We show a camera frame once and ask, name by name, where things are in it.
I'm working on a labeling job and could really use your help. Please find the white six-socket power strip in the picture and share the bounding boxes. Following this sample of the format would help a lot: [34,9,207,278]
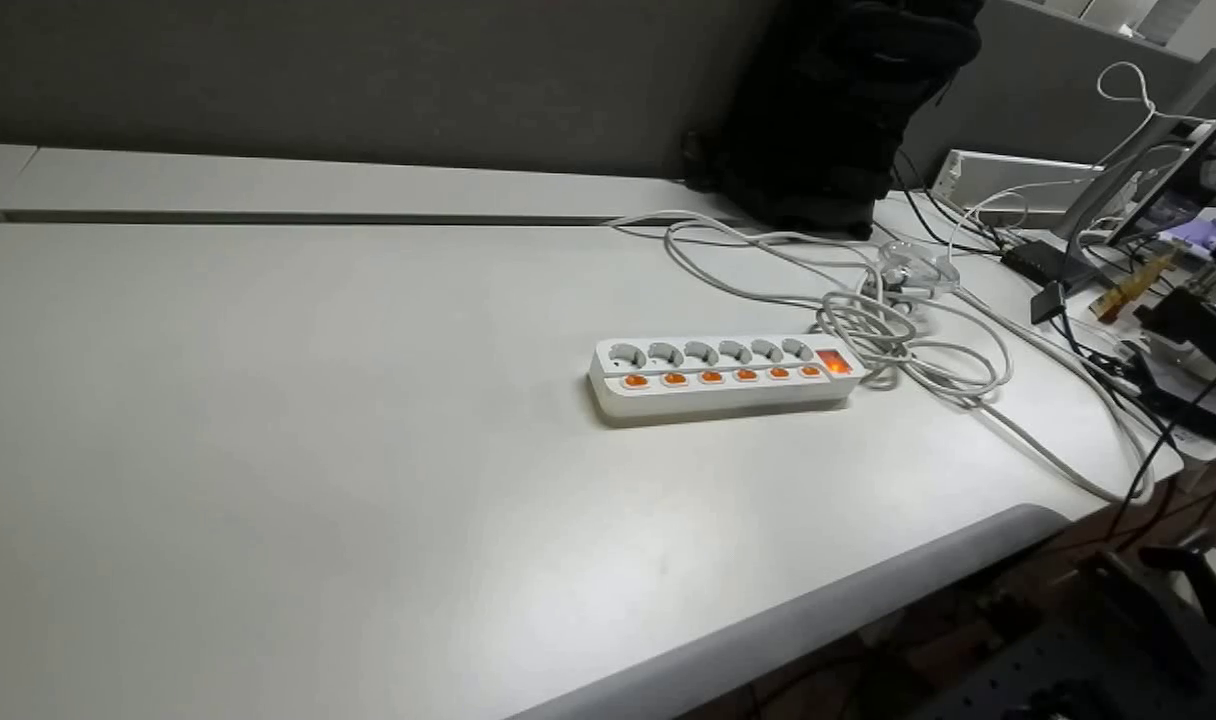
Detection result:
[587,330,866,422]

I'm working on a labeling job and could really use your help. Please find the black power adapter brick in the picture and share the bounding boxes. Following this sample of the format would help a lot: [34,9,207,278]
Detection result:
[1001,239,1099,292]

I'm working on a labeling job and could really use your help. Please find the white box device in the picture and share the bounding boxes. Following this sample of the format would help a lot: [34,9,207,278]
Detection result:
[930,148,1099,219]

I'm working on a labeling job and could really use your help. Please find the laptop computer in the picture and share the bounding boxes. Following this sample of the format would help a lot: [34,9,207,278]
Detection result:
[1057,50,1216,249]

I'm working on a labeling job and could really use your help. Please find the white power strip cable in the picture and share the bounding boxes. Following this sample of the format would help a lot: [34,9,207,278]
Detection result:
[610,211,1127,506]

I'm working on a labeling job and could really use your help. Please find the black cable bundle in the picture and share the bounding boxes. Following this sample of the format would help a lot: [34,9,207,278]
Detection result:
[1032,283,1216,552]

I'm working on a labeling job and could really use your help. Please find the white looped cable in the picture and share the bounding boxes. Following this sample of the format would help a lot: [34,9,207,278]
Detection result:
[1090,56,1205,163]

